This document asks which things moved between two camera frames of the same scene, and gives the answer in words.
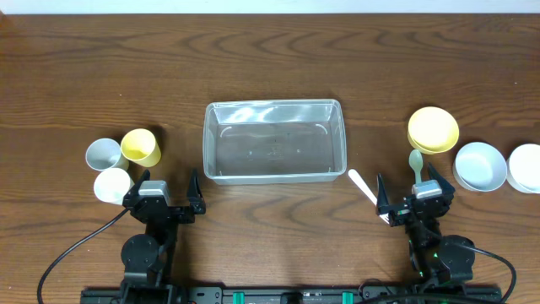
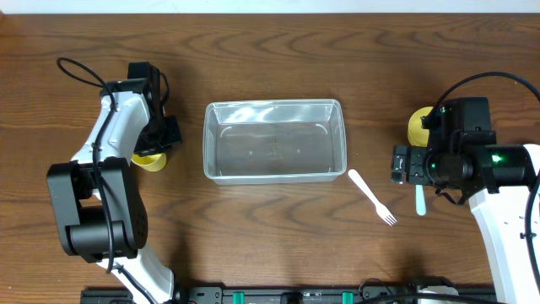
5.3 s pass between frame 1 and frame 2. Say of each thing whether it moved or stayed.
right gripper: moved
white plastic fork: stayed
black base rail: stayed
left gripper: moved
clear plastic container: stayed
